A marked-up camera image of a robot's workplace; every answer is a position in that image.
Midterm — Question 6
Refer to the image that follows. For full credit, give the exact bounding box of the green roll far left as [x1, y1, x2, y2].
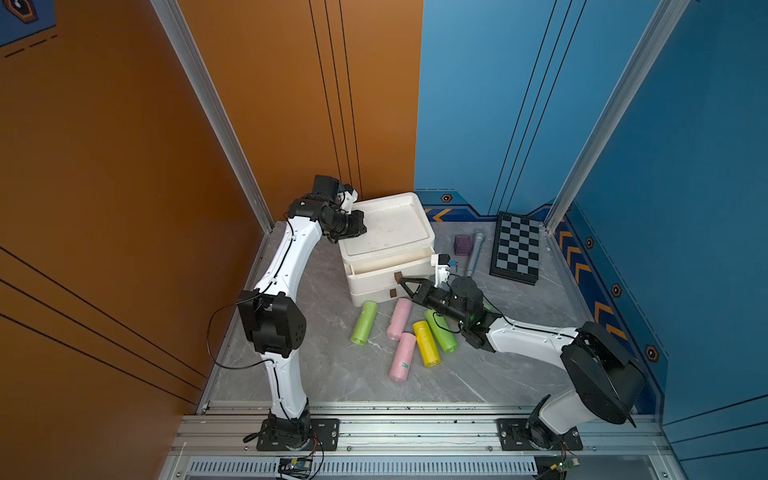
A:
[350, 300, 378, 345]

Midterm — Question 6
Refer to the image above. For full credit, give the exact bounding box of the grey microphone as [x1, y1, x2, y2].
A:
[465, 230, 486, 277]

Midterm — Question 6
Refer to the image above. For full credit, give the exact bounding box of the yellow trash bag roll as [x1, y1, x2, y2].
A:
[412, 321, 441, 368]

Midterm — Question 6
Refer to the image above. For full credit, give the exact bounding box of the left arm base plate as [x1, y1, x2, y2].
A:
[255, 415, 340, 452]

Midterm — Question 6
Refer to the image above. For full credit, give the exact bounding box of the green circuit board left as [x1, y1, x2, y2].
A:
[276, 456, 314, 480]

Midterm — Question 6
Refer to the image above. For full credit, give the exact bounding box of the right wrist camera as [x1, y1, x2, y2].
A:
[430, 253, 451, 287]

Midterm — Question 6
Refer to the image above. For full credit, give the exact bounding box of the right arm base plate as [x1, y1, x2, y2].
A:
[496, 418, 583, 453]

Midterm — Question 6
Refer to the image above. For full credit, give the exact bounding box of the green circuit board right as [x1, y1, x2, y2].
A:
[547, 458, 581, 477]

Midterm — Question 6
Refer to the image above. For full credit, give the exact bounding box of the green roll centre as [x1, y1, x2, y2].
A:
[425, 310, 458, 353]

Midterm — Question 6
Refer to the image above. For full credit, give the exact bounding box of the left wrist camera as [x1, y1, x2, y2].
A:
[337, 184, 358, 213]

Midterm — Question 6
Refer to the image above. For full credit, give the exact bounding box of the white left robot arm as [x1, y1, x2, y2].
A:
[237, 191, 366, 425]

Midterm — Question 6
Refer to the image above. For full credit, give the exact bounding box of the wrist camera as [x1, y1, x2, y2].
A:
[337, 184, 358, 213]
[430, 253, 451, 287]

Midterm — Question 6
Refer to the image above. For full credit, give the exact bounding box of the pink roll lower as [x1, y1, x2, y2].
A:
[389, 332, 416, 382]

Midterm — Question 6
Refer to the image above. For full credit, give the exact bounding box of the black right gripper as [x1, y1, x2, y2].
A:
[399, 277, 470, 329]

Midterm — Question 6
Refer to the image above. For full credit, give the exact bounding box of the green circuit board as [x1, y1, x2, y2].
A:
[276, 456, 314, 480]
[547, 458, 581, 477]

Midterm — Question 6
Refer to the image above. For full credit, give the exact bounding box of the white plastic drawer cabinet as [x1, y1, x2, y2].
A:
[339, 192, 435, 307]

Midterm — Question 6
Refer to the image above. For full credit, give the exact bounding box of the pink roll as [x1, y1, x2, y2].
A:
[389, 332, 416, 382]
[386, 298, 412, 341]

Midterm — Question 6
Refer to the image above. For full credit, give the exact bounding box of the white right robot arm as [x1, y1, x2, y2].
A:
[398, 277, 646, 449]

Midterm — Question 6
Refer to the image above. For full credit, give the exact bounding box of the purple small block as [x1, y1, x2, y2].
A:
[453, 234, 474, 256]

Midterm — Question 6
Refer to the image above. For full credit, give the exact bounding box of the green roll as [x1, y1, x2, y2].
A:
[350, 300, 378, 345]
[425, 310, 458, 353]

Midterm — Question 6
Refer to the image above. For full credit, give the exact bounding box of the black white chessboard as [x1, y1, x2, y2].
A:
[489, 212, 541, 285]

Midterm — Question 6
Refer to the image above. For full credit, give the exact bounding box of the pink roll upper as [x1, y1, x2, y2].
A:
[386, 298, 412, 341]

